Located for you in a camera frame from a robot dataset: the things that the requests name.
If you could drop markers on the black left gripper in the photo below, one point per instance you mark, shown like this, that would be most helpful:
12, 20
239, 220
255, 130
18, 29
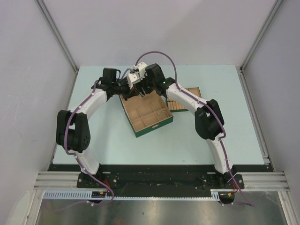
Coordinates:
133, 90

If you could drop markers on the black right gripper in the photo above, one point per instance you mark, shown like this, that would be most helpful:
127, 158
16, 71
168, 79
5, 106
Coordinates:
140, 85

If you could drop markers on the green jewelry box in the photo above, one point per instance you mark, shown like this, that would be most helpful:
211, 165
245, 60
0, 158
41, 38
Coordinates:
146, 114

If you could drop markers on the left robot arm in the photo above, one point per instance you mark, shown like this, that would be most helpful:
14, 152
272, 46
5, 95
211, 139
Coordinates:
73, 132

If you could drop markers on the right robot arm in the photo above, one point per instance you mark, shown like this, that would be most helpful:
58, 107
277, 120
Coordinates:
209, 122

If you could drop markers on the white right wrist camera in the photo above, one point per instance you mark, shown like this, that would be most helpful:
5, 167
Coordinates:
140, 70

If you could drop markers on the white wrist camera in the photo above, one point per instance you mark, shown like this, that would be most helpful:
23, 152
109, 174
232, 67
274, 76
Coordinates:
140, 70
134, 77

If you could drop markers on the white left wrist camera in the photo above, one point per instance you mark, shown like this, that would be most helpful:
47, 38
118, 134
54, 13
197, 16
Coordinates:
134, 77

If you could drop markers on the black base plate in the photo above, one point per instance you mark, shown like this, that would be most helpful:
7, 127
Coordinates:
144, 178

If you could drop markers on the aluminium frame post left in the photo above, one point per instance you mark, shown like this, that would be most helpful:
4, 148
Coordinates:
57, 34

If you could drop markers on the aluminium frame post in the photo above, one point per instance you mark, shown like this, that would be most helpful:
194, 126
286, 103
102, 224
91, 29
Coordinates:
263, 30
57, 34

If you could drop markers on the aluminium front rail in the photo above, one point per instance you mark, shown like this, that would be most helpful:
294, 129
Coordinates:
56, 181

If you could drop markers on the slotted cable duct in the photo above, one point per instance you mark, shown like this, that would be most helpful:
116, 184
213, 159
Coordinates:
101, 195

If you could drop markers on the aluminium frame post right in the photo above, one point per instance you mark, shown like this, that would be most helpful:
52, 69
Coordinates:
263, 30

